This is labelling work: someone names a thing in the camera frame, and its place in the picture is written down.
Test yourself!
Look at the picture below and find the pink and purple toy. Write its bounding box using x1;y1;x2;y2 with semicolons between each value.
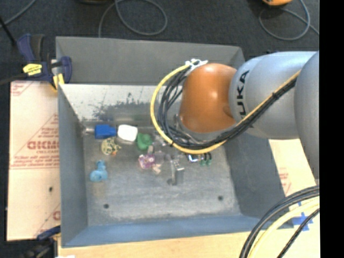
138;146;162;175

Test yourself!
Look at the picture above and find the grey metal bin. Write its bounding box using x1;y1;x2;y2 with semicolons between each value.
55;36;294;248

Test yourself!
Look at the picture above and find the green toy animal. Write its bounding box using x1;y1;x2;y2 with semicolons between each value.
137;133;153;152

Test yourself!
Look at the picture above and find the white rounded block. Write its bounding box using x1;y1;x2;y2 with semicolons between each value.
117;124;139;142

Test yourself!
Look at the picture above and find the yellow patterned round toy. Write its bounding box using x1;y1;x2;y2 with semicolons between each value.
101;138;122;156

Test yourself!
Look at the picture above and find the light blue toy animal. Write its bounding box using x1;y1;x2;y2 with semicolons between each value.
89;160;109;183

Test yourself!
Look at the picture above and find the blue block with metal tip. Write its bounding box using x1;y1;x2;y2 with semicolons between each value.
85;124;118;140

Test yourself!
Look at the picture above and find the brown cardboard board, red print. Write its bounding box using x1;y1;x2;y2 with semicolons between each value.
6;80;61;242

